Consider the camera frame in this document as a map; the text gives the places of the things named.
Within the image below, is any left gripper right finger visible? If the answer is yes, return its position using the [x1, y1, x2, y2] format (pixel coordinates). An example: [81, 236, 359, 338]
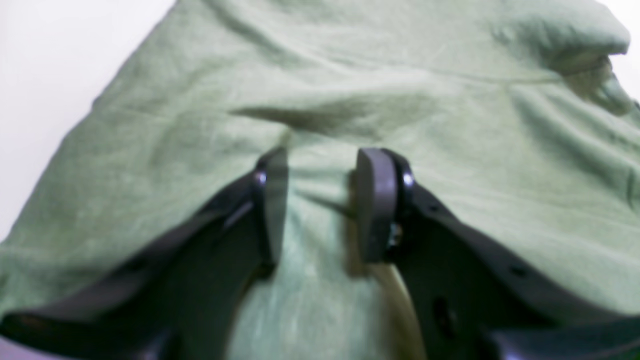
[355, 147, 640, 360]

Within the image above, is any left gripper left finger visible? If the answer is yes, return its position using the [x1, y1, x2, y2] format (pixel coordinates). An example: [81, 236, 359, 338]
[1, 147, 289, 360]

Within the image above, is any green t-shirt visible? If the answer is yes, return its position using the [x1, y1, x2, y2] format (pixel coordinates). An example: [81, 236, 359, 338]
[1, 0, 639, 360]

